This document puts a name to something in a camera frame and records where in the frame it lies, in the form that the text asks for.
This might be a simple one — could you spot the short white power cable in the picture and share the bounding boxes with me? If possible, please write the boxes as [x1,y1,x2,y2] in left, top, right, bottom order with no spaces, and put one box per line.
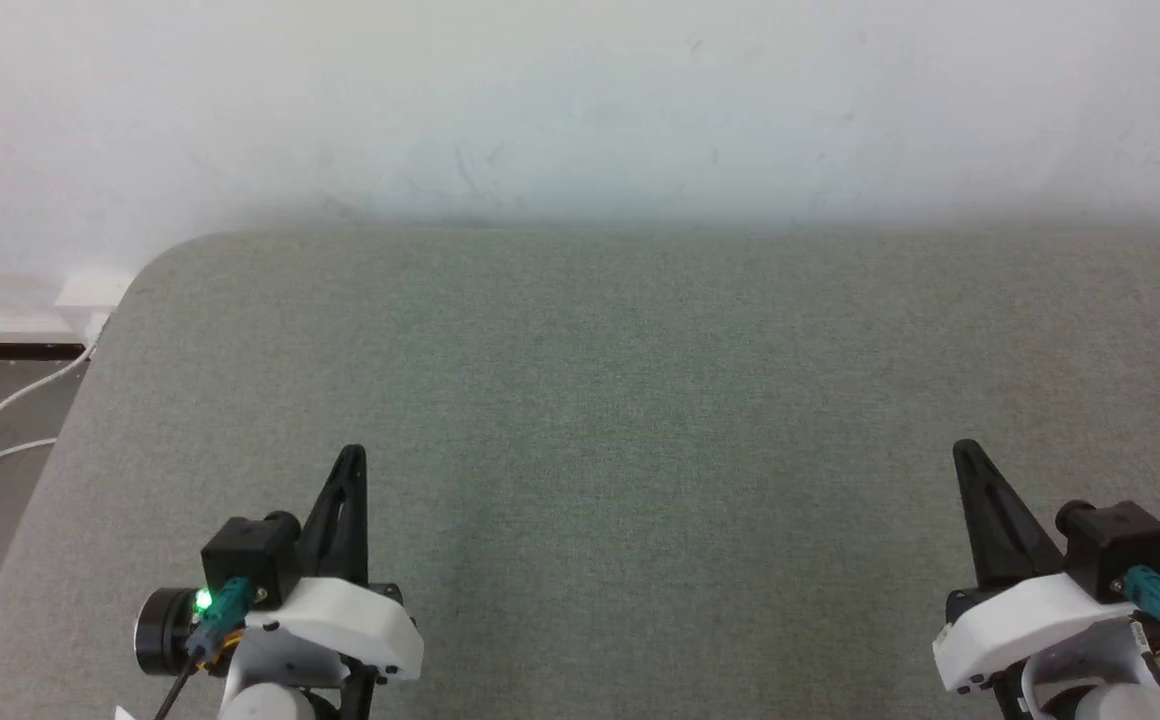
[0,436,60,473]

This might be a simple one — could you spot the grey-green fabric sofa cushion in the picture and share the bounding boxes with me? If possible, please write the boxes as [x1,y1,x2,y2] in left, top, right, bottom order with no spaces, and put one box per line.
[0,228,1160,720]

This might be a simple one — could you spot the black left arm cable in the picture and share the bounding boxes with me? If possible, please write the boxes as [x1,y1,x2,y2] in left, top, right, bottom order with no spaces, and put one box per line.
[154,654,203,720]

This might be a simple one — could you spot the teal left camera connector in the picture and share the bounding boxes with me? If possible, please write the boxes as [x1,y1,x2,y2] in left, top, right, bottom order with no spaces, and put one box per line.
[184,576,257,658]

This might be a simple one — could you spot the white wall socket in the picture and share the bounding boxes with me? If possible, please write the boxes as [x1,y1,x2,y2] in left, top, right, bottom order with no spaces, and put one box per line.
[53,271,137,337]

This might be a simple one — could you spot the long white power cable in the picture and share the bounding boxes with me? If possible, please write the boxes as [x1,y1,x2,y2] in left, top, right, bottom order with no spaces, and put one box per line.
[0,338,98,488]

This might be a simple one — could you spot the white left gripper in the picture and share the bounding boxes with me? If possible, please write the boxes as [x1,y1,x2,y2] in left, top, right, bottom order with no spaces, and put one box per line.
[228,444,425,720]

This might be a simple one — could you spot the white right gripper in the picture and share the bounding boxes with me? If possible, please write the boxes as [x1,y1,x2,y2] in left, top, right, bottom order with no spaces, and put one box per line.
[932,439,1157,697]

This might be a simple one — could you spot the black baseboard strip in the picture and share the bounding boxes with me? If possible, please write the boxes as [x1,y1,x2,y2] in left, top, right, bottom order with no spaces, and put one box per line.
[0,342,89,362]

